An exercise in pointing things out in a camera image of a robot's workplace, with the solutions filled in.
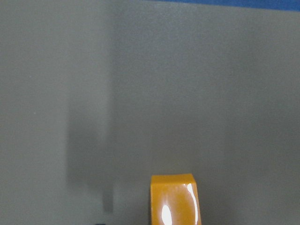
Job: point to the orange trapezoid block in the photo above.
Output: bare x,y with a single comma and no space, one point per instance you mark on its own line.
174,200

